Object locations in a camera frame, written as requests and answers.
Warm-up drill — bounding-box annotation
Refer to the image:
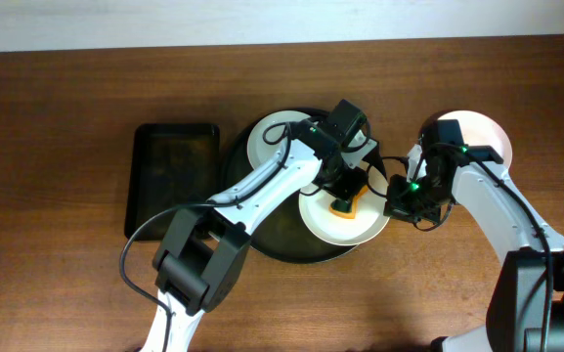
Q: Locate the white plate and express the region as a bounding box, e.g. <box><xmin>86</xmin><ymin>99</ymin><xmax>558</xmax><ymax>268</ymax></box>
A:
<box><xmin>419</xmin><ymin>110</ymin><xmax>513</xmax><ymax>168</ymax></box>
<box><xmin>298</xmin><ymin>184</ymin><xmax>389</xmax><ymax>246</ymax></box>

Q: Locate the green and orange sponge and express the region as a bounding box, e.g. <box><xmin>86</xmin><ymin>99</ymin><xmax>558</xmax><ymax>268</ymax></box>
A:
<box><xmin>329</xmin><ymin>185</ymin><xmax>369</xmax><ymax>219</ymax></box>

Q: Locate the white plate front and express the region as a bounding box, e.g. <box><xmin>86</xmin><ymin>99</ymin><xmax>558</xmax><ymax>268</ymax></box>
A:
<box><xmin>298</xmin><ymin>184</ymin><xmax>389</xmax><ymax>246</ymax></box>

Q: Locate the pale grey plate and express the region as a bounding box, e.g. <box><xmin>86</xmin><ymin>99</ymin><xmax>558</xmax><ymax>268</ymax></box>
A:
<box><xmin>246</xmin><ymin>110</ymin><xmax>310</xmax><ymax>169</ymax></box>

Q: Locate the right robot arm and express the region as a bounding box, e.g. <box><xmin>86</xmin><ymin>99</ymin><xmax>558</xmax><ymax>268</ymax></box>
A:
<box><xmin>384</xmin><ymin>119</ymin><xmax>564</xmax><ymax>351</ymax></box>

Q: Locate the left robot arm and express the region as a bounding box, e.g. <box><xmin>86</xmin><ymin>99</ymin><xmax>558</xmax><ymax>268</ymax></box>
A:
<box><xmin>143</xmin><ymin>100</ymin><xmax>372</xmax><ymax>351</ymax></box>

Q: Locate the rectangular black tray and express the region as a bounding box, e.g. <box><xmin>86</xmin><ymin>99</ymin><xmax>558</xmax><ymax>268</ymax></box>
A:
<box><xmin>124</xmin><ymin>123</ymin><xmax>220</xmax><ymax>238</ymax></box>

